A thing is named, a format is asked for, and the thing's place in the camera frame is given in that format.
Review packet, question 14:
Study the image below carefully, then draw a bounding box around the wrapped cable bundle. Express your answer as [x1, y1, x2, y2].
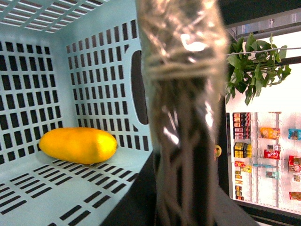
[135, 0, 230, 226]

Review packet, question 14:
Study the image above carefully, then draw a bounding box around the light blue plastic basket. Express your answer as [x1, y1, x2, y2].
[0, 0, 152, 226]

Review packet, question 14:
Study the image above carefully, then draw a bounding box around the green apple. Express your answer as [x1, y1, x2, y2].
[214, 145, 222, 158]

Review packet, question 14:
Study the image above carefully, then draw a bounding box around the green potted plant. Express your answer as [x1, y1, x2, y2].
[225, 33, 291, 105]

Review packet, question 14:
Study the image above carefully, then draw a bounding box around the yellow mango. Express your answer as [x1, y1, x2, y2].
[39, 127, 118, 164]

